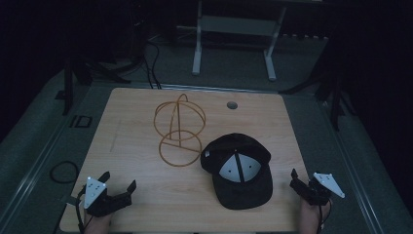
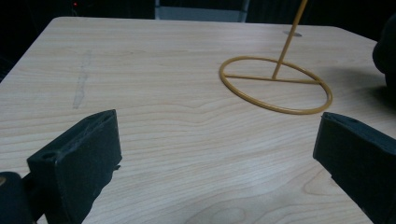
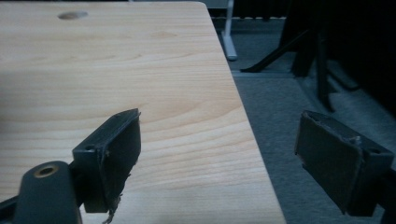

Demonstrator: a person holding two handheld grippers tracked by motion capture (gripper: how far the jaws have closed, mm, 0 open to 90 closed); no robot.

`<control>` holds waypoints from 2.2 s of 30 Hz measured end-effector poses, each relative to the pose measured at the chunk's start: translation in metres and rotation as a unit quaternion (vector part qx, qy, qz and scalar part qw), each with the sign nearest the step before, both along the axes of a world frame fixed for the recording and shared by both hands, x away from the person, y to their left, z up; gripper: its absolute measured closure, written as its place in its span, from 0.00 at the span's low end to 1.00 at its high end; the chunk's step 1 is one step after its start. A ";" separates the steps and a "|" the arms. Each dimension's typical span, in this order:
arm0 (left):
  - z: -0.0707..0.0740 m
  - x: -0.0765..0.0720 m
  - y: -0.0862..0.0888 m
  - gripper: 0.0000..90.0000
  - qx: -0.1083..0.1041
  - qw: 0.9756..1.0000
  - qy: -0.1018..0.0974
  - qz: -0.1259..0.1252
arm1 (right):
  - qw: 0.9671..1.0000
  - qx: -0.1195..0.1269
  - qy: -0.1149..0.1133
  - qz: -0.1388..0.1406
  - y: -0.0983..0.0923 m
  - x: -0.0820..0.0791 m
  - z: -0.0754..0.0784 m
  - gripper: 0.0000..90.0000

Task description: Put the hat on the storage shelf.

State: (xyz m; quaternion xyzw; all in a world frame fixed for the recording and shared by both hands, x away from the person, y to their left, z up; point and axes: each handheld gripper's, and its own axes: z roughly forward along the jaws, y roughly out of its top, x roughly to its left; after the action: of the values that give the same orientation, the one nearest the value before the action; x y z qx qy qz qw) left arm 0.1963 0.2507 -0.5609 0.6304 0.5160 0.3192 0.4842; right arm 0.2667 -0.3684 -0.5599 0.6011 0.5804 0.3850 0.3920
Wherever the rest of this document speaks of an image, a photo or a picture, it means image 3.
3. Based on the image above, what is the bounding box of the white metal stand leg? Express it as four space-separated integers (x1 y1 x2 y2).
220 0 238 62

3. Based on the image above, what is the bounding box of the black tripod stand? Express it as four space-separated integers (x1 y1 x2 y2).
239 0 362 113

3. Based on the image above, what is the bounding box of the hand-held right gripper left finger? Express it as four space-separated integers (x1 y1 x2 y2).
71 107 142 224

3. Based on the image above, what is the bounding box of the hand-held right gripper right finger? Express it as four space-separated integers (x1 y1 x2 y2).
294 109 395 217

